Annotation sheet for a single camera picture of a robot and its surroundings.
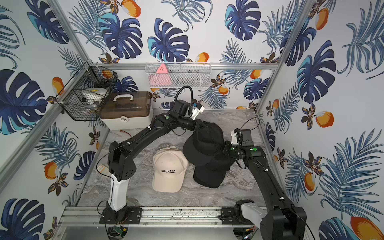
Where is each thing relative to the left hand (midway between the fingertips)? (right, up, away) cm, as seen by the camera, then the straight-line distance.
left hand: (207, 125), depth 78 cm
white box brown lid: (-54, +11, +29) cm, 62 cm away
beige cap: (-20, -22, +3) cm, 30 cm away
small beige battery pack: (-62, -26, +11) cm, 68 cm away
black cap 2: (+4, -29, +9) cm, 30 cm away
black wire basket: (-71, +29, +11) cm, 77 cm away
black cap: (-1, -12, +2) cm, 12 cm away
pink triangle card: (-26, +28, +11) cm, 40 cm away
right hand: (+9, -12, +3) cm, 15 cm away
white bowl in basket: (-61, +15, +2) cm, 63 cm away
